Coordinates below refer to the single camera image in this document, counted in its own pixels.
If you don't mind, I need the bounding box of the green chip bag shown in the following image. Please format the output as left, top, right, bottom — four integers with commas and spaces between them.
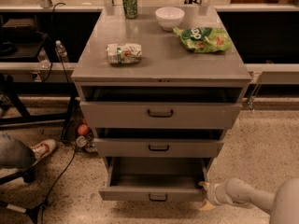
173, 27, 232, 53

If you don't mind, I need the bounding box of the black floor cable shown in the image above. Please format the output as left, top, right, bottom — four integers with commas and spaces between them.
39, 147, 78, 224

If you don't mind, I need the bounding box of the white red sneaker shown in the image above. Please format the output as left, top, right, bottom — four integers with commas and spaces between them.
31, 139, 57, 166

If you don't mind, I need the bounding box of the orange fruit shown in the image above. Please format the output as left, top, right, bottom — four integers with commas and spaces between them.
77, 124, 90, 136

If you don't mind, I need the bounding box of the white lying soda can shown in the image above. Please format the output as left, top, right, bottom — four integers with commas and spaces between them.
106, 43, 142, 64

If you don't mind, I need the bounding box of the grey middle drawer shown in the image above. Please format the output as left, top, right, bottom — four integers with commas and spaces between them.
94, 138, 223, 158

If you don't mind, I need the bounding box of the grey drawer cabinet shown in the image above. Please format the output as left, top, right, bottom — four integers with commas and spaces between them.
70, 5, 252, 185

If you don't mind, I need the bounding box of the white bowl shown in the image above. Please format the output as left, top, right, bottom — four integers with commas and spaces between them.
155, 7, 185, 31

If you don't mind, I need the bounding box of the black chair base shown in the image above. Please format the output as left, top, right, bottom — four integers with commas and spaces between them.
0, 168, 51, 224

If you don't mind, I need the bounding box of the grey drawer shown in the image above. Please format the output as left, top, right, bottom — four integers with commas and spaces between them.
80, 102, 241, 129
99, 157, 207, 203
94, 138, 223, 158

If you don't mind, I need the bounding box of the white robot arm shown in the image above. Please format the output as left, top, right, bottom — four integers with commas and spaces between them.
199, 178, 299, 224

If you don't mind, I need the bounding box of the clear water bottle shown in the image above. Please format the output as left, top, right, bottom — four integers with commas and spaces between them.
55, 40, 69, 64

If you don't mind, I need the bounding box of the grey jeans leg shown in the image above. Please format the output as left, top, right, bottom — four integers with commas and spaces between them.
0, 133, 36, 170

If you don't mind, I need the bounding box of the grey top drawer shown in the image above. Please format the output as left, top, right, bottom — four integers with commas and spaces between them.
80, 102, 241, 129

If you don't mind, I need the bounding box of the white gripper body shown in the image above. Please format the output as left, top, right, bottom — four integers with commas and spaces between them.
206, 183, 228, 205

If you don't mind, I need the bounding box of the grey bottom drawer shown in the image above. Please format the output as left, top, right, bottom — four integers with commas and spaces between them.
99, 157, 207, 203

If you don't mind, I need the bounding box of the green standing soda can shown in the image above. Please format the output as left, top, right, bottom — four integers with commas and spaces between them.
122, 0, 137, 19

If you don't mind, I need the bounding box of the black side table frame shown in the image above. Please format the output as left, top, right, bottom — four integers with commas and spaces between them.
0, 31, 78, 143

